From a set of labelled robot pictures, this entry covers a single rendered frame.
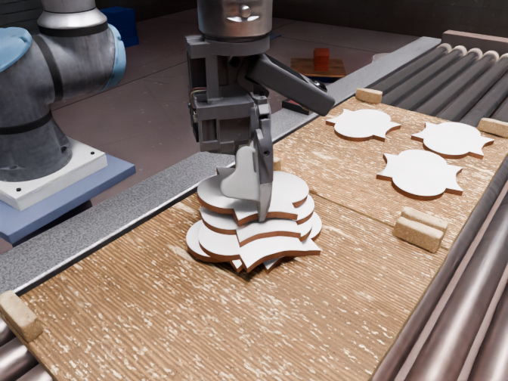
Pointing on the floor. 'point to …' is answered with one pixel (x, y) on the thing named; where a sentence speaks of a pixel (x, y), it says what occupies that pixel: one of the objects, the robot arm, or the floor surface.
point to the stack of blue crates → (123, 23)
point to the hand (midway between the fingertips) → (253, 190)
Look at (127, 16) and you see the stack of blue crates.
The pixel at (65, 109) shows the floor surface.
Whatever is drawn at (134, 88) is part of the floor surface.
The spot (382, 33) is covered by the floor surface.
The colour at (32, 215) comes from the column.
